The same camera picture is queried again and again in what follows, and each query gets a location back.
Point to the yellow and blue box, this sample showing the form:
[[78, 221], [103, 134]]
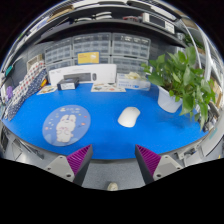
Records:
[[88, 57]]

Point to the round blue rabbit mouse pad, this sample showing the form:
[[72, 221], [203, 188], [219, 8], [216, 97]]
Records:
[[66, 125]]

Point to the long white keyboard box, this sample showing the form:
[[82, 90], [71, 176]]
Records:
[[103, 70]]

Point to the green plant in white pot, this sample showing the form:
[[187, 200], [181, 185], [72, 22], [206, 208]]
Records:
[[180, 75]]

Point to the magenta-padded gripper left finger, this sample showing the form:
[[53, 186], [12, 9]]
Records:
[[60, 166]]

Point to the white rimmed beige frame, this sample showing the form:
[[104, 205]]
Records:
[[34, 62]]

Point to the white and blue glove box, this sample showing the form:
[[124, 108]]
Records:
[[133, 83]]

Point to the white computer mouse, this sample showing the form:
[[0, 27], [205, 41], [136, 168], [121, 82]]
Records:
[[129, 116]]

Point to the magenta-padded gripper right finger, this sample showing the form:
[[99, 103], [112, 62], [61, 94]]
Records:
[[166, 166]]

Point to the purple toy figure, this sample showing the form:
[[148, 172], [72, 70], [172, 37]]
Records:
[[9, 92]]

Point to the white dotted fabric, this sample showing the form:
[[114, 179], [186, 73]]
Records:
[[28, 80]]

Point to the large colourful sticker sheet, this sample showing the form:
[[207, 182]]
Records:
[[108, 87]]

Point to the small colourful sticker sheet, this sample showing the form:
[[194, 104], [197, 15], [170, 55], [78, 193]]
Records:
[[46, 89]]

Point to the navy polka-dot fabric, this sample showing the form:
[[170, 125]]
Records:
[[25, 98]]

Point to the dark wall shelf unit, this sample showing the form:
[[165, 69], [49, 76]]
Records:
[[110, 21]]

